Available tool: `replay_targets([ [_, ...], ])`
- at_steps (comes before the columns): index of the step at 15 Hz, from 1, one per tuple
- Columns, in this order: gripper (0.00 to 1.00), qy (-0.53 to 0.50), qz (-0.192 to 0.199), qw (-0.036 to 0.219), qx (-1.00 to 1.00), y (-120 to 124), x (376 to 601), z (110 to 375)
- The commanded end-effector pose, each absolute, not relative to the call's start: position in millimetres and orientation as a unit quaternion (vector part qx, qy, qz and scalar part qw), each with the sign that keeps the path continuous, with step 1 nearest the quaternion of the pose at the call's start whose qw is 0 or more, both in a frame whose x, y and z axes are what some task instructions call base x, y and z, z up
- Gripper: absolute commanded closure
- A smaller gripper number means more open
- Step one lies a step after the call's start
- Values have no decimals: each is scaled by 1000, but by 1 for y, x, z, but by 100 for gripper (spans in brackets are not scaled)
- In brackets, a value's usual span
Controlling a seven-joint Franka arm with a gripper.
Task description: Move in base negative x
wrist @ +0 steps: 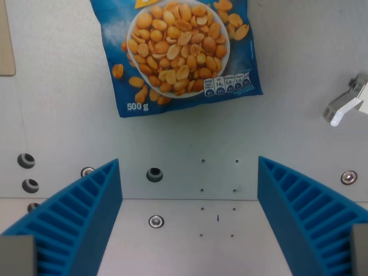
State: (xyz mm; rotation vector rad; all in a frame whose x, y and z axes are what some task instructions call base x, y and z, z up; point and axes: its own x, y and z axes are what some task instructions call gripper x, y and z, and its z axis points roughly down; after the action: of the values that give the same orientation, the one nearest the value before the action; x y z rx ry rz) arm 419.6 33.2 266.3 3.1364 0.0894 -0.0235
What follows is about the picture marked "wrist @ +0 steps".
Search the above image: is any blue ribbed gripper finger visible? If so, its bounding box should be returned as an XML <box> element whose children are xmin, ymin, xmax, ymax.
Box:
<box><xmin>0</xmin><ymin>158</ymin><xmax>124</xmax><ymax>276</ymax></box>
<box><xmin>257</xmin><ymin>156</ymin><xmax>368</xmax><ymax>276</ymax></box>

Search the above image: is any beige board edge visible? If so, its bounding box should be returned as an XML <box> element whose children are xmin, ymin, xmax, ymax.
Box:
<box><xmin>0</xmin><ymin>0</ymin><xmax>17</xmax><ymax>77</ymax></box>

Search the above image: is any blue peanut bag 500 g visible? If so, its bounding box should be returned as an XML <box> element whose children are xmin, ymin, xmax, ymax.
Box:
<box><xmin>89</xmin><ymin>0</ymin><xmax>264</xmax><ymax>118</ymax></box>

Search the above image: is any grey metal bracket with white clip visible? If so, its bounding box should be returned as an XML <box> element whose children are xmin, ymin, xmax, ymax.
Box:
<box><xmin>322</xmin><ymin>73</ymin><xmax>368</xmax><ymax>127</ymax></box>

